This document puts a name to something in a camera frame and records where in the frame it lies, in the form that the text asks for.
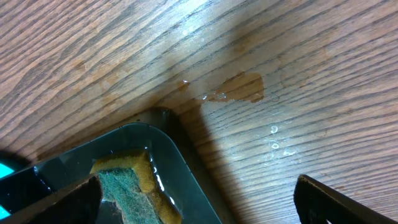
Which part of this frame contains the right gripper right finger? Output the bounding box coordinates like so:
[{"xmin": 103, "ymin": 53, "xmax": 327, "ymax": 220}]
[{"xmin": 294, "ymin": 174, "xmax": 397, "ymax": 224}]

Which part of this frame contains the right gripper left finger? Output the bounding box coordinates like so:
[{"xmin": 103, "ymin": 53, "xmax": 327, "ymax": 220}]
[{"xmin": 1, "ymin": 174, "xmax": 103, "ymax": 224}]

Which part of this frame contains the orange green sponge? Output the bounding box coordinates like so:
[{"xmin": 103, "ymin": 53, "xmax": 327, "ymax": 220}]
[{"xmin": 90, "ymin": 151, "xmax": 183, "ymax": 224}]

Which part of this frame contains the turquoise plastic tray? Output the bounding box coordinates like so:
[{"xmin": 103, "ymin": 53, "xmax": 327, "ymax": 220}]
[{"xmin": 1, "ymin": 161, "xmax": 15, "ymax": 219}]

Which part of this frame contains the black water tray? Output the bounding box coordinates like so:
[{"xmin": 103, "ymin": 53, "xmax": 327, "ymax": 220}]
[{"xmin": 4, "ymin": 123, "xmax": 229, "ymax": 223}]

